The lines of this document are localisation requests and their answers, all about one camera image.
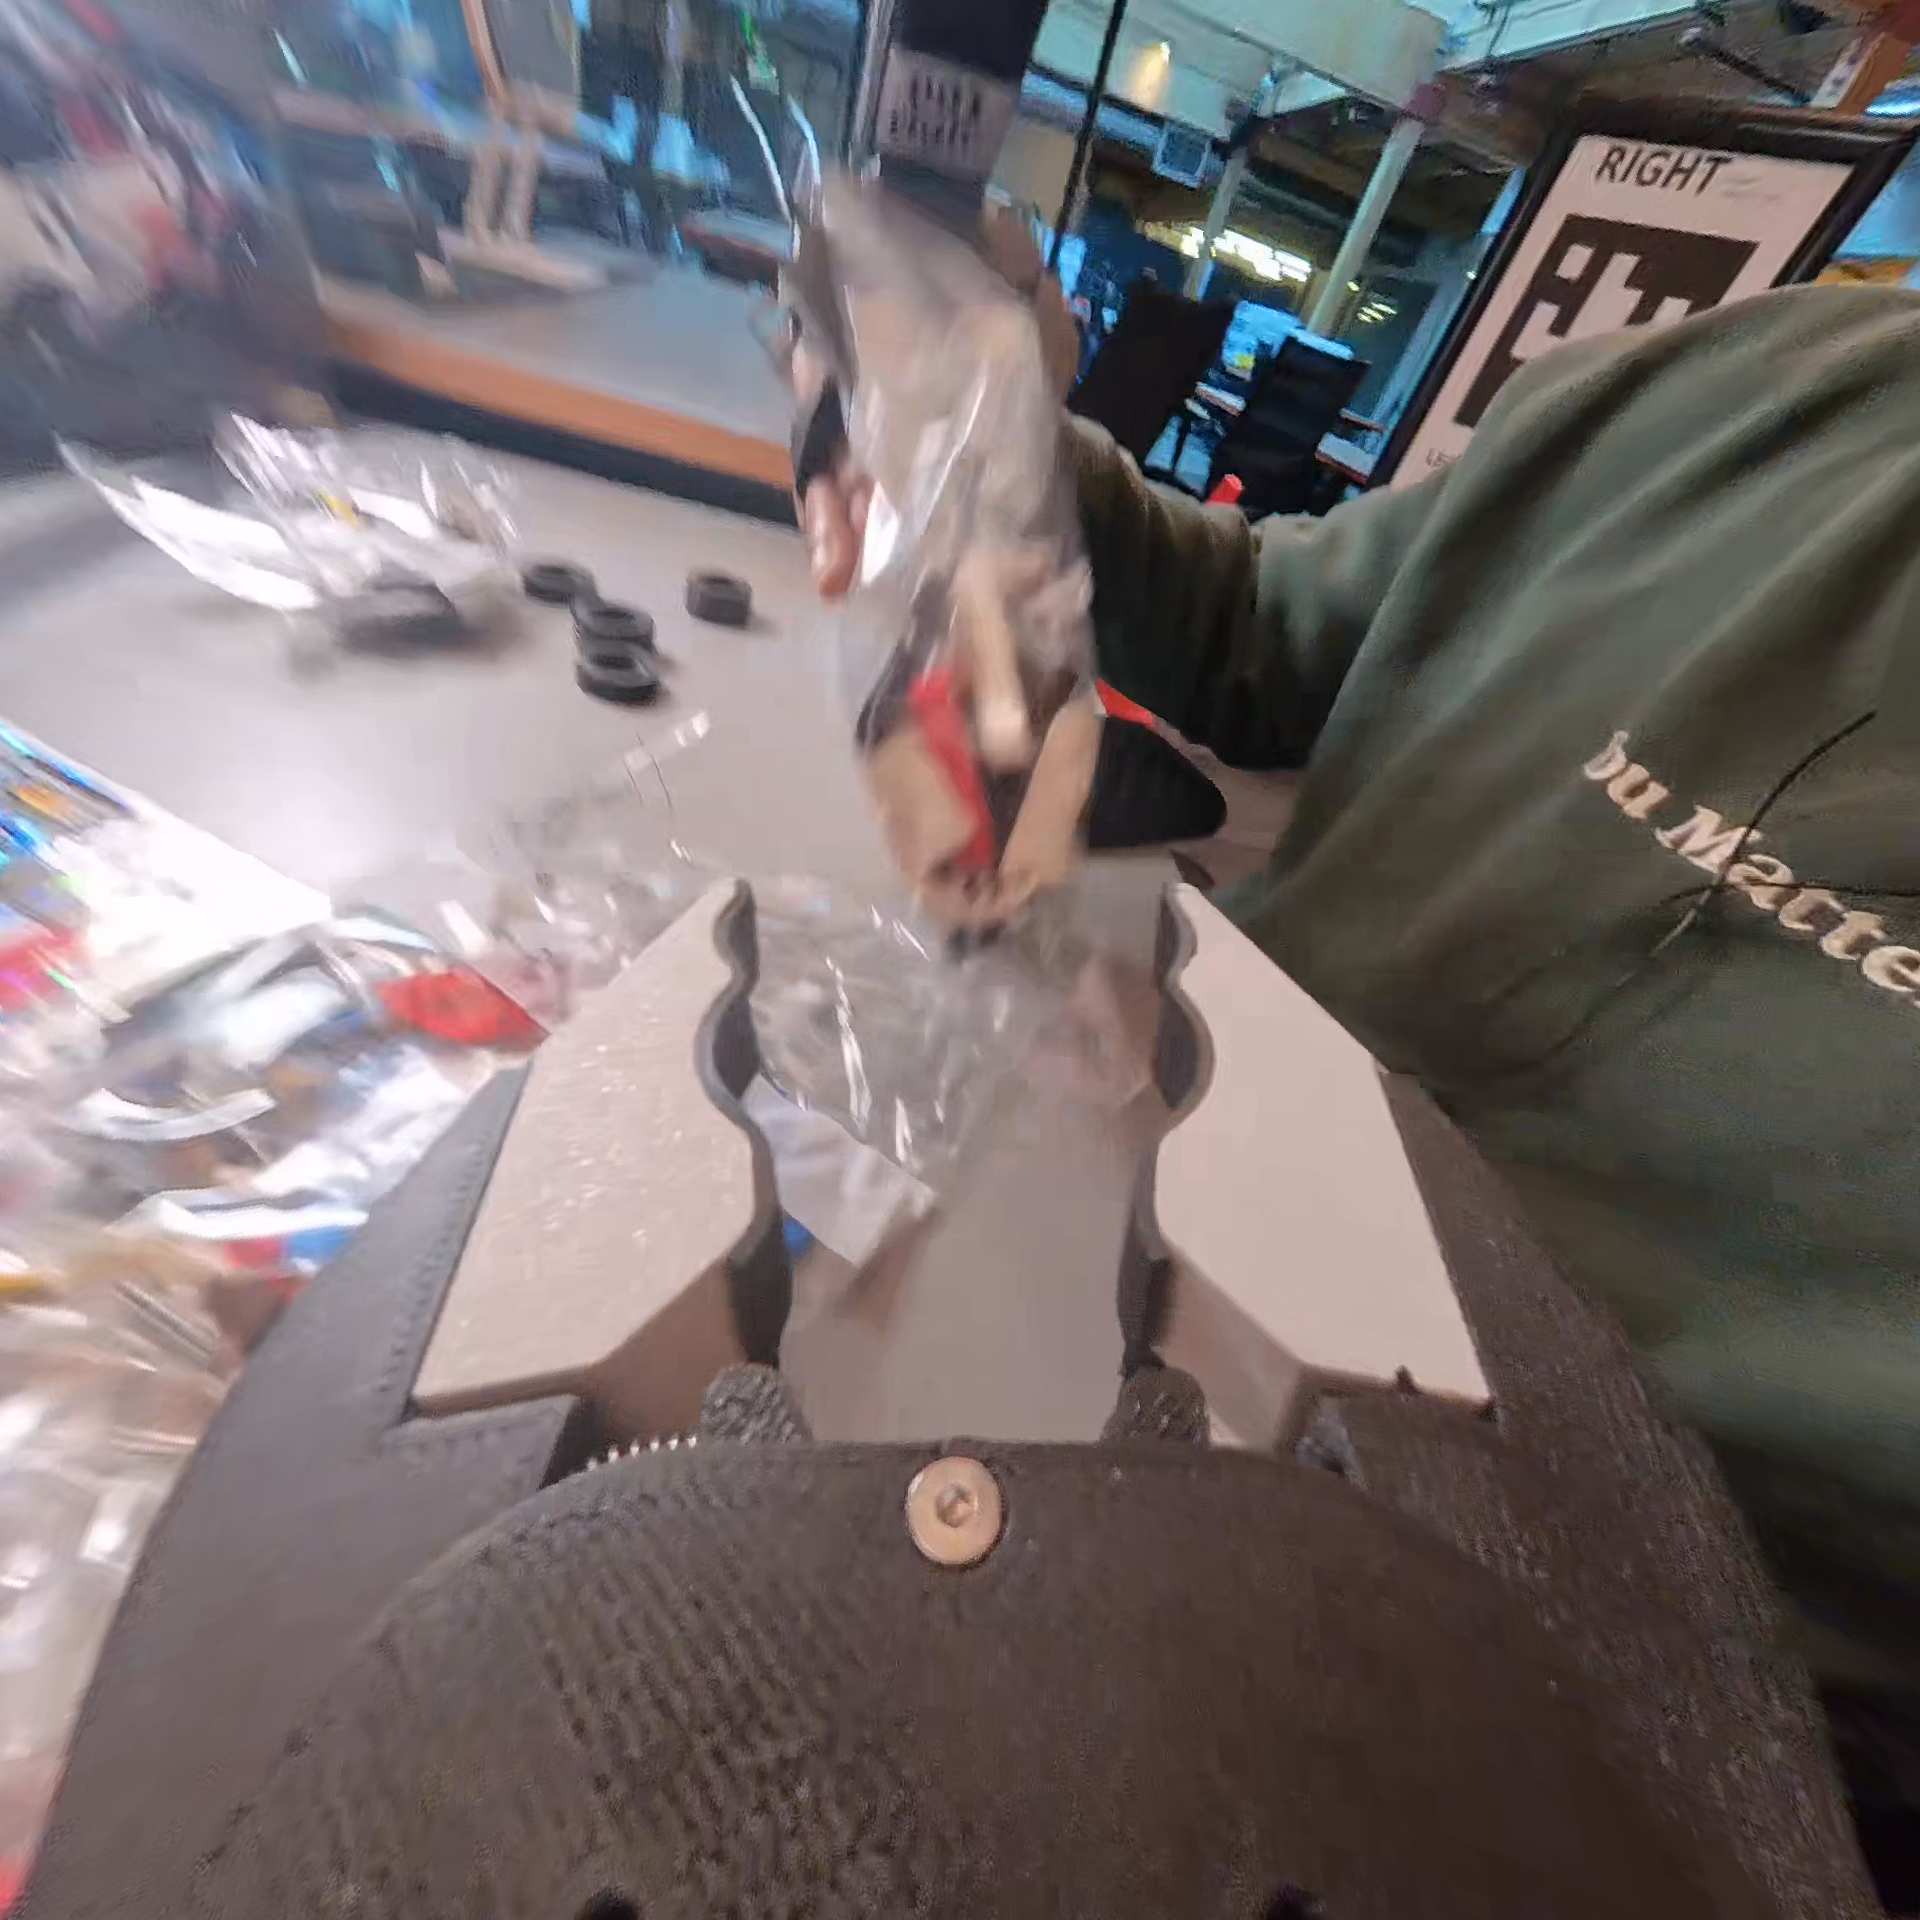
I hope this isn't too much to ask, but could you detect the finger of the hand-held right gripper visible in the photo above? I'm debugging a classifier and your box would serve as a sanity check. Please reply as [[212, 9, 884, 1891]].
[[961, 576, 1113, 928], [861, 705, 999, 922]]

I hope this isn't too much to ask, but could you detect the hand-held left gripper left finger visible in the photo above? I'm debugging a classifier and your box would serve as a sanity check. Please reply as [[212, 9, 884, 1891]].
[[410, 881, 793, 1420]]

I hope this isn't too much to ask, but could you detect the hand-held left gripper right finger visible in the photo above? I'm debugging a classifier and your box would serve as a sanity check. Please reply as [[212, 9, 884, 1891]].
[[1123, 882, 1498, 1451]]

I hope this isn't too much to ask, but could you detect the red lego piece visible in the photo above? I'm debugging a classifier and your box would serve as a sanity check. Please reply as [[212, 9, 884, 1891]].
[[895, 673, 1002, 882]]

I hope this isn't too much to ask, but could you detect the small clear plastic bag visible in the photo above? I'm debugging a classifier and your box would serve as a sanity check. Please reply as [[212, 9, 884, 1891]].
[[743, 164, 1149, 1203]]

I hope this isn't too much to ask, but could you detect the person's right forearm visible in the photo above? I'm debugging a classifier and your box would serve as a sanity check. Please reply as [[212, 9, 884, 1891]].
[[1071, 412, 1402, 778]]

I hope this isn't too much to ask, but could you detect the lego parts bag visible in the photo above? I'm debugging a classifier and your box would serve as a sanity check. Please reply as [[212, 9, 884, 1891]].
[[0, 877, 557, 1353]]

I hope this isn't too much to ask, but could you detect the black office chair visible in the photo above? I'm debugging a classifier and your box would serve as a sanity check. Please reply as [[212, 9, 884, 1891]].
[[1071, 277, 1377, 521]]

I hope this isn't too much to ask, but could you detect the orange edged table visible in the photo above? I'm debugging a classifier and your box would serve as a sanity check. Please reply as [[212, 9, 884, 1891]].
[[322, 277, 798, 505]]

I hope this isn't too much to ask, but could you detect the holographic sticker sheet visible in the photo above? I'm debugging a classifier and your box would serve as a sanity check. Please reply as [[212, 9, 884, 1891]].
[[0, 721, 337, 1021]]

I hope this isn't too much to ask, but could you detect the crumpled clear plastic bag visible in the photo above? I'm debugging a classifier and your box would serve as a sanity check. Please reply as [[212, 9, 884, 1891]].
[[59, 412, 527, 646]]

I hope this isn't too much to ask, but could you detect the black framed marker sign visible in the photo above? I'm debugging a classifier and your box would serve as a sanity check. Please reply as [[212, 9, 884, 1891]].
[[1371, 106, 1916, 491]]

